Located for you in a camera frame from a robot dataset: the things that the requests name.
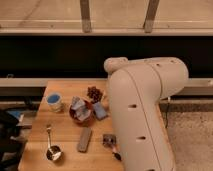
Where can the bunch of dark grapes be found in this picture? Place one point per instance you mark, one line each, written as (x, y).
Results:
(94, 94)

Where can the grey rectangular block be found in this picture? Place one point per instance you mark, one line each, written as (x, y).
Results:
(84, 139)

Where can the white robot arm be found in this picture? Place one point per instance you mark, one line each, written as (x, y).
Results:
(134, 89)

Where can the crumpled foil packet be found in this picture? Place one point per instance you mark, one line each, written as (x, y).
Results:
(81, 112)

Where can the blue sponge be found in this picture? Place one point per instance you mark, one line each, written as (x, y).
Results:
(100, 112)

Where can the black handled peeler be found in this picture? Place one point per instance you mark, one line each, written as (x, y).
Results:
(109, 141)

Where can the red bowl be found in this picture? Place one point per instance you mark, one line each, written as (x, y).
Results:
(86, 122)

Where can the white cup blue inside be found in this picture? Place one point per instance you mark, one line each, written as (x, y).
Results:
(54, 101)

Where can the metal measuring cup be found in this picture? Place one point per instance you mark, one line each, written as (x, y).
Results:
(53, 151)

